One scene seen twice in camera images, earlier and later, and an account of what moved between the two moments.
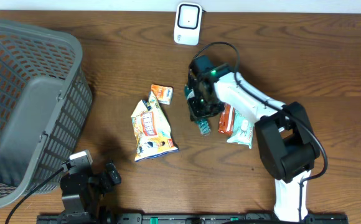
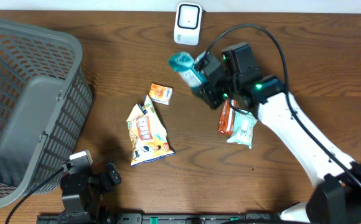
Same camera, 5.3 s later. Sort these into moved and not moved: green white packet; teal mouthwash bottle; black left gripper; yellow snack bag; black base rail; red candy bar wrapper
Moved: teal mouthwash bottle; yellow snack bag
Not moved: black left gripper; green white packet; red candy bar wrapper; black base rail
